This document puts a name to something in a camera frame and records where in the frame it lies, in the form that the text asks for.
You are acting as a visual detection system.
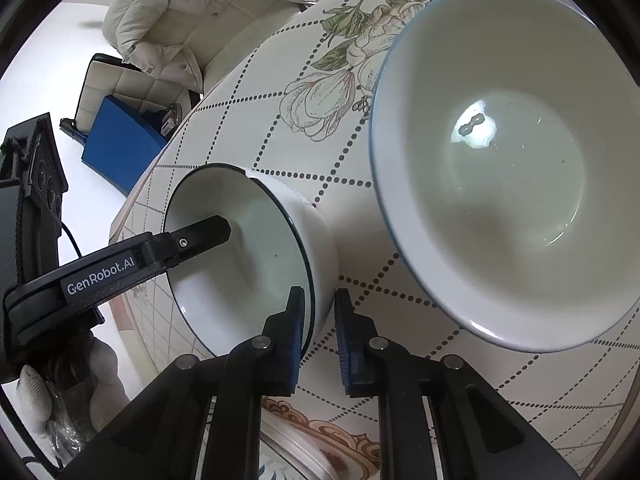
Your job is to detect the black cable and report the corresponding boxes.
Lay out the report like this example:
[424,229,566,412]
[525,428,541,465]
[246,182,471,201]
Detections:
[59,220,85,262]

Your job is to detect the small dark metal object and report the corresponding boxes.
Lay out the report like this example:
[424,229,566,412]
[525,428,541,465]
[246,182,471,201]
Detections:
[159,102,185,138]

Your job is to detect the diamond pattern floral tablecloth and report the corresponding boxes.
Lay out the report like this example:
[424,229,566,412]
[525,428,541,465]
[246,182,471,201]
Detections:
[107,0,640,480]

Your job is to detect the dark rimmed white bowl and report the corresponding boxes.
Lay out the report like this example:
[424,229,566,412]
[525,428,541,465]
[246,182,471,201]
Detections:
[164,162,340,358]

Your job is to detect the blue folded mat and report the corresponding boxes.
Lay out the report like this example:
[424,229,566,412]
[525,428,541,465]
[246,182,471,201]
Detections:
[81,96,168,196]

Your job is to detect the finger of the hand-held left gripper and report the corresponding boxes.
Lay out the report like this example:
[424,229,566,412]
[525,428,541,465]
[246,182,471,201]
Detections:
[142,215,232,272]

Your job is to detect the blue striped plate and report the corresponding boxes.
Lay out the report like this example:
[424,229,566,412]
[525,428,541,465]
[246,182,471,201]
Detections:
[257,410,351,480]

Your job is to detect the person's left hand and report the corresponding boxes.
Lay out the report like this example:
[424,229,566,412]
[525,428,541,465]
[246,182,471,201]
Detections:
[12,332,132,461]

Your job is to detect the beige padded folding chair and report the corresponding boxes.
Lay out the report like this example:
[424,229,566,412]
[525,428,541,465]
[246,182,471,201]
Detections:
[60,55,201,136]

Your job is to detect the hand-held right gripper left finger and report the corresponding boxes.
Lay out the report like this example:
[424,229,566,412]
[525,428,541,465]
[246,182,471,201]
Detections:
[60,285,306,480]

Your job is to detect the large blue rimmed bowl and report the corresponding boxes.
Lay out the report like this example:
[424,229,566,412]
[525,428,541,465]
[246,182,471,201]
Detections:
[370,0,640,353]

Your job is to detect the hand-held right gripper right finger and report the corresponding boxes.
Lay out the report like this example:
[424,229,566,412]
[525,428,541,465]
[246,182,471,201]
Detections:
[334,287,583,480]

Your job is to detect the white down jacket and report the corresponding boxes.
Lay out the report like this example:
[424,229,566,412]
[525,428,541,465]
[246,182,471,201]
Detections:
[102,0,341,98]

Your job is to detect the cream chair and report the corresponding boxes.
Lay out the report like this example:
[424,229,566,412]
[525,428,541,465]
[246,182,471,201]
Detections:
[165,0,303,106]

